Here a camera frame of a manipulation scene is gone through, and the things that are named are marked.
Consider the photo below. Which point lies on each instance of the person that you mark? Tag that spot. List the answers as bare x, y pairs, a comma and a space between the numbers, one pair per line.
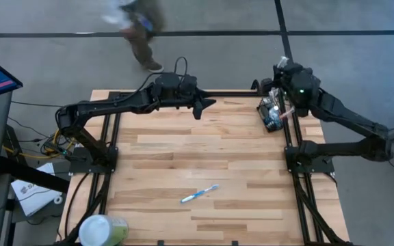
142, 48

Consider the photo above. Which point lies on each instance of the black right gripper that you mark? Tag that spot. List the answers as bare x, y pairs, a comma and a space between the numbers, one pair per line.
301, 87

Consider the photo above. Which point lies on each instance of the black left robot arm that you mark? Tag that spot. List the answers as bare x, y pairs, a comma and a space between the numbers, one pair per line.
108, 106

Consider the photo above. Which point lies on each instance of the white tape roll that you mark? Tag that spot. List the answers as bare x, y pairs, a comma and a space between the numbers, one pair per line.
58, 199

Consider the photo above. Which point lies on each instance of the black cart leg beam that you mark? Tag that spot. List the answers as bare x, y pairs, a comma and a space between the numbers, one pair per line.
33, 176

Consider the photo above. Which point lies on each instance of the orange white toothbrush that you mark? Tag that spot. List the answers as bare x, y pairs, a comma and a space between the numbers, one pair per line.
287, 113

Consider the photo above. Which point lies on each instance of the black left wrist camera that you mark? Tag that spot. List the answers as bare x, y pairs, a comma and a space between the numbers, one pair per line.
188, 83

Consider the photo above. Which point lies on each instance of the white green wipes canister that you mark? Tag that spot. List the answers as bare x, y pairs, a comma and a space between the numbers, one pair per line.
101, 230

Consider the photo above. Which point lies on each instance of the black aluminium table frame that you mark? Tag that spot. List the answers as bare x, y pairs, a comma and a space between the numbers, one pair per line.
217, 93

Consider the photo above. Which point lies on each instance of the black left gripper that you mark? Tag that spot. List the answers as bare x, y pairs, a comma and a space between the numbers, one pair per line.
174, 90

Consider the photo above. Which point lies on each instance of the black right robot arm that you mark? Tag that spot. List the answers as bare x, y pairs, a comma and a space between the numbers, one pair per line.
347, 119

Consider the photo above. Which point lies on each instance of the pale green toothbrush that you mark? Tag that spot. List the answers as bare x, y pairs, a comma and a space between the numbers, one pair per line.
276, 92

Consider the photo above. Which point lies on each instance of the white paper box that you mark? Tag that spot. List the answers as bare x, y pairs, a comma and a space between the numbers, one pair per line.
34, 193

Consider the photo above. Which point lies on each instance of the black arched frame bracket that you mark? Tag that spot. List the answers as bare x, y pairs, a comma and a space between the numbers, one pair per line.
255, 85

